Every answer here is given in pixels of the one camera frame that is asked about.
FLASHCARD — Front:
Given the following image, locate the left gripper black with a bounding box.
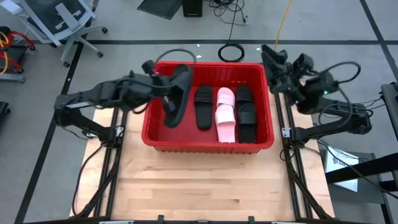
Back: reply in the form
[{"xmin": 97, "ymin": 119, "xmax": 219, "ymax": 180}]
[{"xmin": 144, "ymin": 73, "xmax": 177, "ymax": 115}]

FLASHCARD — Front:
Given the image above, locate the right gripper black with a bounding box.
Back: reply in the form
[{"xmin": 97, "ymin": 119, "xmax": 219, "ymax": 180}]
[{"xmin": 261, "ymin": 44, "xmax": 304, "ymax": 97}]

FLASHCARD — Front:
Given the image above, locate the black slide sandal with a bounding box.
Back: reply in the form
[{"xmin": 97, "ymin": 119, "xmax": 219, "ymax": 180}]
[
  {"xmin": 163, "ymin": 64, "xmax": 194, "ymax": 129},
  {"xmin": 193, "ymin": 85, "xmax": 214, "ymax": 131},
  {"xmin": 235, "ymin": 85, "xmax": 254, "ymax": 105},
  {"xmin": 238, "ymin": 102, "xmax": 257, "ymax": 144}
]

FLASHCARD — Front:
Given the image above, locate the pink slide sandal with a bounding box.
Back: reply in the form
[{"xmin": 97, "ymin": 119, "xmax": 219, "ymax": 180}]
[
  {"xmin": 215, "ymin": 104, "xmax": 236, "ymax": 144},
  {"xmin": 216, "ymin": 86, "xmax": 236, "ymax": 108}
]

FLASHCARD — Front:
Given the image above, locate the red plastic bin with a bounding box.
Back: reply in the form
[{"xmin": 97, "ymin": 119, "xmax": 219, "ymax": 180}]
[{"xmin": 141, "ymin": 60, "xmax": 275, "ymax": 155}]

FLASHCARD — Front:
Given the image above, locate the black computer tower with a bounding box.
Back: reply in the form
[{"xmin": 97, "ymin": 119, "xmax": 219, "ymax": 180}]
[{"xmin": 182, "ymin": 0, "xmax": 203, "ymax": 18}]

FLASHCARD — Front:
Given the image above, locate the dark grey floor mat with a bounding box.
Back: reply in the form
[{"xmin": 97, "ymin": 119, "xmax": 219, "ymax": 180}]
[{"xmin": 136, "ymin": 0, "xmax": 183, "ymax": 21}]

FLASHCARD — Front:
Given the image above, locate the white printed paper sheet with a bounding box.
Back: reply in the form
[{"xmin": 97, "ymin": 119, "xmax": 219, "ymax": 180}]
[{"xmin": 324, "ymin": 146, "xmax": 361, "ymax": 193}]

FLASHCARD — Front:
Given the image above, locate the black side equipment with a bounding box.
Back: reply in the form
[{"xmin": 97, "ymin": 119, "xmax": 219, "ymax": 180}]
[{"xmin": 381, "ymin": 82, "xmax": 398, "ymax": 141}]

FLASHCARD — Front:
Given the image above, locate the black metal beam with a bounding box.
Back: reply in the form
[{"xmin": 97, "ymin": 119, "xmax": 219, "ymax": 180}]
[{"xmin": 325, "ymin": 152, "xmax": 398, "ymax": 185}]

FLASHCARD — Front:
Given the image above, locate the grey office chair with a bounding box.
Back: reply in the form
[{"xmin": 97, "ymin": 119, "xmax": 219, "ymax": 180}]
[{"xmin": 0, "ymin": 0, "xmax": 109, "ymax": 68}]

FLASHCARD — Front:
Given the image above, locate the grey metal floor foot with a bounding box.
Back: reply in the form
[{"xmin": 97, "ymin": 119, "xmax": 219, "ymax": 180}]
[{"xmin": 0, "ymin": 73, "xmax": 26, "ymax": 84}]

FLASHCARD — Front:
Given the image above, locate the grey cabinet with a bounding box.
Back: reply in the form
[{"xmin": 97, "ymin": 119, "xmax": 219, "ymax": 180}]
[{"xmin": 319, "ymin": 148, "xmax": 388, "ymax": 205}]

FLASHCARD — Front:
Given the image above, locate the red cart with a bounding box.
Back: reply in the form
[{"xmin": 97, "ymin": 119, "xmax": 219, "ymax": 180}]
[{"xmin": 0, "ymin": 26, "xmax": 36, "ymax": 75}]

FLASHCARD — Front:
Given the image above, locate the yellow floor cable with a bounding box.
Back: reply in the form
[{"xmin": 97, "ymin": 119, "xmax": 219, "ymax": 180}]
[{"xmin": 271, "ymin": 0, "xmax": 294, "ymax": 52}]

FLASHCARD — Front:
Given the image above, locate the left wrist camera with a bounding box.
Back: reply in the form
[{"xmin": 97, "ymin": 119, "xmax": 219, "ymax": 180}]
[{"xmin": 141, "ymin": 60, "xmax": 156, "ymax": 76}]

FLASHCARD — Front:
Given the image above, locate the coiled black cable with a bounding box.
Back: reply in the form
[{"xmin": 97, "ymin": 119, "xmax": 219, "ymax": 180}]
[{"xmin": 216, "ymin": 0, "xmax": 246, "ymax": 64}]

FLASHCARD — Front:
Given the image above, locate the black aluminium table frame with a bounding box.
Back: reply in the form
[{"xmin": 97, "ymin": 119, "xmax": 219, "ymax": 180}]
[{"xmin": 23, "ymin": 70, "xmax": 374, "ymax": 224}]

